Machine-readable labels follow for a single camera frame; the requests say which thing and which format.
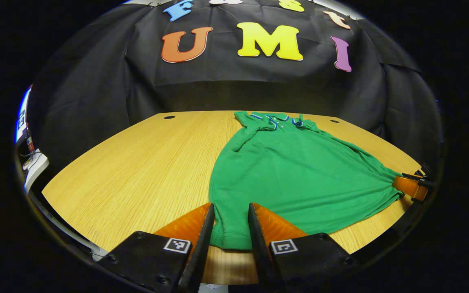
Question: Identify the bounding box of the computer monitor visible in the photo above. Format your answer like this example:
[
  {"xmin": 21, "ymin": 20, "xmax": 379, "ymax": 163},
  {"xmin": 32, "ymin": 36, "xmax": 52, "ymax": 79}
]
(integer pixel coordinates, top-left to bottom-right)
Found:
[{"xmin": 14, "ymin": 85, "xmax": 33, "ymax": 144}]

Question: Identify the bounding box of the green T-shirt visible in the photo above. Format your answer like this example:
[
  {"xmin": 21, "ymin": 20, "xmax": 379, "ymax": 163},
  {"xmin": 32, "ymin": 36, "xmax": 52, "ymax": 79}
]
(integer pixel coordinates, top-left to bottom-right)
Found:
[{"xmin": 208, "ymin": 111, "xmax": 405, "ymax": 250}]

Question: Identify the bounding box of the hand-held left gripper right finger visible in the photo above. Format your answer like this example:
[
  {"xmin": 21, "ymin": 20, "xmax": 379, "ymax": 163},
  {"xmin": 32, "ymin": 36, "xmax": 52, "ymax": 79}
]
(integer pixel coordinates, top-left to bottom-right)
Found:
[{"xmin": 248, "ymin": 202, "xmax": 359, "ymax": 290}]

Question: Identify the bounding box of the black backdrop cloth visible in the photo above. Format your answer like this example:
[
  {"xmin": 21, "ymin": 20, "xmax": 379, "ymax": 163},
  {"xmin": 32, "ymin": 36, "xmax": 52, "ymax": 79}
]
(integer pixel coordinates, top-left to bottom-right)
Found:
[{"xmin": 27, "ymin": 0, "xmax": 443, "ymax": 171}]

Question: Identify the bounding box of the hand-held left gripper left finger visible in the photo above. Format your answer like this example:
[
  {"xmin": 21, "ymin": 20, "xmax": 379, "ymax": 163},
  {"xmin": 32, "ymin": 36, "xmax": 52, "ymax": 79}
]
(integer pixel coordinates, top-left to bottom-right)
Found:
[{"xmin": 98, "ymin": 202, "xmax": 215, "ymax": 293}]

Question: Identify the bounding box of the white power strip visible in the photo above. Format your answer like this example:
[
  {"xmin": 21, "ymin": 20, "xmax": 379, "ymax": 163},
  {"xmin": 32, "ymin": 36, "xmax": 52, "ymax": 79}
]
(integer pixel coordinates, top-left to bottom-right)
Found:
[{"xmin": 22, "ymin": 149, "xmax": 50, "ymax": 194}]

